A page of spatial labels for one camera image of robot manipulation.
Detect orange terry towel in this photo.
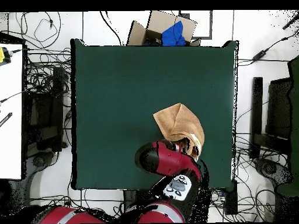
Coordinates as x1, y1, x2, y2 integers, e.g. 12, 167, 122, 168
152, 103, 206, 162

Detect dark green table cloth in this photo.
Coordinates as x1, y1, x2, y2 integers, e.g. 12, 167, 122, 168
70, 38, 239, 190

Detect brown cardboard box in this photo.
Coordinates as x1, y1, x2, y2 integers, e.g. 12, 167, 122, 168
126, 10, 201, 47

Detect blue cloth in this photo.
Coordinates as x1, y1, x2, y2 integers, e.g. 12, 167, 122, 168
161, 20, 187, 47

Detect black equipment stand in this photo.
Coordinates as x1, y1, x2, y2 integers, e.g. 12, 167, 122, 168
23, 66, 68, 152
248, 76, 293, 159

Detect black power strip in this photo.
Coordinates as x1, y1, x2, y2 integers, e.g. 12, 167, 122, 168
224, 179, 238, 215

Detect white desk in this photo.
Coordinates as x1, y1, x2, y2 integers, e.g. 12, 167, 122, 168
0, 43, 24, 180

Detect yellow and black device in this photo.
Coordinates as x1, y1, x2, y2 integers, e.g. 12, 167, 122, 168
0, 46, 12, 67

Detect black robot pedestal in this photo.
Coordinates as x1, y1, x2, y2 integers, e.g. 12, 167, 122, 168
123, 189, 141, 211

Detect black cable tangle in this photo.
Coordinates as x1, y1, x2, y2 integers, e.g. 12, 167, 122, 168
23, 46, 72, 99
30, 188, 124, 223
210, 132, 290, 222

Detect black power adapter with cable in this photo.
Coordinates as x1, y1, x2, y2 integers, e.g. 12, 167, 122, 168
237, 30, 299, 67

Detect grey looped cable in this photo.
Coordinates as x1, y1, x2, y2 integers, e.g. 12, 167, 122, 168
20, 11, 62, 50

